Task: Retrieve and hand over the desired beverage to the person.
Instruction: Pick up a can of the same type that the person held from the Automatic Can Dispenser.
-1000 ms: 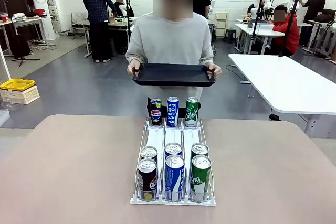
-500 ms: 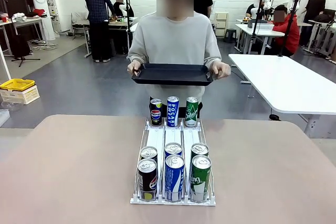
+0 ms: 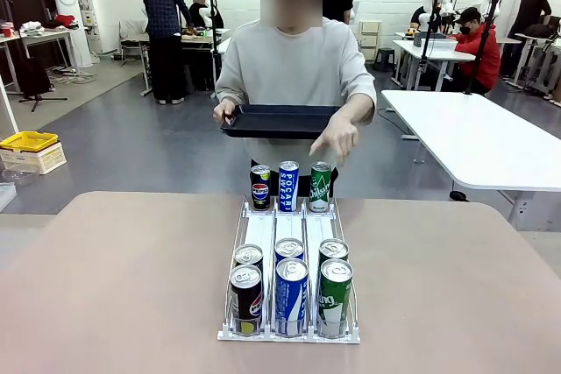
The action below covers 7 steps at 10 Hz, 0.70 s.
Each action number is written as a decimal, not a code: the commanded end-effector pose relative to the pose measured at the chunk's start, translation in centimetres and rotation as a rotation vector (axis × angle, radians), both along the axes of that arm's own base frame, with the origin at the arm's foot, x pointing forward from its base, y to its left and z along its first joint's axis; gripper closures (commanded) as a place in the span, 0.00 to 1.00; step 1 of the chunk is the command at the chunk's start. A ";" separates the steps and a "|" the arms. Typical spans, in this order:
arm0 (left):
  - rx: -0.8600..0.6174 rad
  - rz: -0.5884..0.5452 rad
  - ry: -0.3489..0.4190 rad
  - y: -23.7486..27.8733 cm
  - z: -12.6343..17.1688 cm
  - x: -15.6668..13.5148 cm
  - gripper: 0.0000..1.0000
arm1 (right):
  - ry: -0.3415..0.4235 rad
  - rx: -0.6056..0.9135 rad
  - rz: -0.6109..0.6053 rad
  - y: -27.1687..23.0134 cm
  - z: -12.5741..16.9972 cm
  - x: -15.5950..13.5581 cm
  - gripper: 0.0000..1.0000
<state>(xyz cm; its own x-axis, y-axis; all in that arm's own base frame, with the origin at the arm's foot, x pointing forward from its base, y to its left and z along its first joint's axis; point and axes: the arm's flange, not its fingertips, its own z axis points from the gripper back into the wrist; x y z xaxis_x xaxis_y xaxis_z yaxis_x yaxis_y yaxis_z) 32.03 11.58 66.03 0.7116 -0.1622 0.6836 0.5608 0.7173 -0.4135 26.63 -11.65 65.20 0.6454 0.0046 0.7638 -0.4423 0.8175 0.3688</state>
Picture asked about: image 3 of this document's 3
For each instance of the person's right hand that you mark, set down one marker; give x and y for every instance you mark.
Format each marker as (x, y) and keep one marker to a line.
(222, 112)

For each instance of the person's left hand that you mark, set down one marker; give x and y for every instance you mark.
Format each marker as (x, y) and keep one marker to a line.
(339, 135)

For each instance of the dark rectangular serving tray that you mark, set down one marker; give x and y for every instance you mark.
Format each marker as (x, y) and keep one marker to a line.
(280, 122)

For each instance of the blue Pocari Sweat can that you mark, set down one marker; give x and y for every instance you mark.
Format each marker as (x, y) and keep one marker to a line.
(289, 188)
(291, 299)
(289, 249)

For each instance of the green Chilsung cider can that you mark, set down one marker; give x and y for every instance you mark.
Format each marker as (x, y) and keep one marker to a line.
(319, 190)
(335, 299)
(333, 249)

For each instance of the person's left forearm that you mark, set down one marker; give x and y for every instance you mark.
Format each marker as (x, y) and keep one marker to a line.
(360, 107)

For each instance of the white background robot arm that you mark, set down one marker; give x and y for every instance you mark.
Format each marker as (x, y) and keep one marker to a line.
(424, 15)

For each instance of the person's right forearm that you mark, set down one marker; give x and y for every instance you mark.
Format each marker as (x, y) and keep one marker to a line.
(231, 102)

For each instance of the person in grey sweater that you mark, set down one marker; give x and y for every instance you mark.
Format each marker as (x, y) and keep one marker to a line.
(289, 72)

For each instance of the seated person in black top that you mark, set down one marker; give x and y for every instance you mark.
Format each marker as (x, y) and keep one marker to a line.
(199, 12)

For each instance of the person in red jacket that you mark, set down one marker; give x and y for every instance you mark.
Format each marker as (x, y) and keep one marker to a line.
(480, 50)

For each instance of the person in black clothes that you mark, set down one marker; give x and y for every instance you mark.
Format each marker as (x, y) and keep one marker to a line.
(528, 15)

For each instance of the grey background work table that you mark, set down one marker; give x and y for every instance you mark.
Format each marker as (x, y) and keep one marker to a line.
(197, 40)

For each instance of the black Pepsi can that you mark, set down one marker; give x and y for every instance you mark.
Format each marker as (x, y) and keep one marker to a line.
(249, 255)
(260, 190)
(246, 299)

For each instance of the black round stool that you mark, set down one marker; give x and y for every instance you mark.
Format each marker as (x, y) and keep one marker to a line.
(384, 58)

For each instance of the black tripod pole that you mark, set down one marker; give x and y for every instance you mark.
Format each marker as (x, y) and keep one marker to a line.
(214, 15)

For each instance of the white drawer cabinet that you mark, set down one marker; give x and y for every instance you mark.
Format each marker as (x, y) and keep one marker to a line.
(370, 39)

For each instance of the man in plaid shirt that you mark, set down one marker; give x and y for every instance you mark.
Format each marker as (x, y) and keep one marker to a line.
(164, 19)

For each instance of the white desk with container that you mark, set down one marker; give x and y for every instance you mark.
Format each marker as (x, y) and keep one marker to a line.
(431, 56)

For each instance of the white can dispenser rack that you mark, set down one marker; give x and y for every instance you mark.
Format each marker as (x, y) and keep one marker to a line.
(258, 229)

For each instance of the large white table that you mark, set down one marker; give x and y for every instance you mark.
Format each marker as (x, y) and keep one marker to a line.
(473, 137)

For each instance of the white storage container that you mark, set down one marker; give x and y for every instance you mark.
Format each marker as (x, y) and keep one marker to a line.
(440, 44)

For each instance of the red cloth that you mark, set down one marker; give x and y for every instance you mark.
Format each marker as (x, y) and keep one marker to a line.
(66, 20)

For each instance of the white plastic crate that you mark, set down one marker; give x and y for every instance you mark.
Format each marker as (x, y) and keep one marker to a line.
(41, 159)

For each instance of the black floor tripod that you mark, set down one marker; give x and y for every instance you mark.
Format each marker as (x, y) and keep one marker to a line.
(35, 100)

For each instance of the white table with clutter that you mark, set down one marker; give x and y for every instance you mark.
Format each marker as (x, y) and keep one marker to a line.
(41, 36)

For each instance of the yellow crate lid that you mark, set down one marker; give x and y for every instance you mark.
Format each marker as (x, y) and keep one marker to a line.
(27, 141)

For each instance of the clear plastic bowl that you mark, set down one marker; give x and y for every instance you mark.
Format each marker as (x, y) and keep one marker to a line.
(19, 176)

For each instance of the red cup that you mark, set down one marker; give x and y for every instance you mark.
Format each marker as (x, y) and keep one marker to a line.
(7, 31)

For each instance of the black slim camera stand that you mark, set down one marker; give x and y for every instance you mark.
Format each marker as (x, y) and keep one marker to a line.
(431, 28)

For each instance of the black tall camera stand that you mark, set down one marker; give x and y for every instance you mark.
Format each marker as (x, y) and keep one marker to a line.
(482, 41)

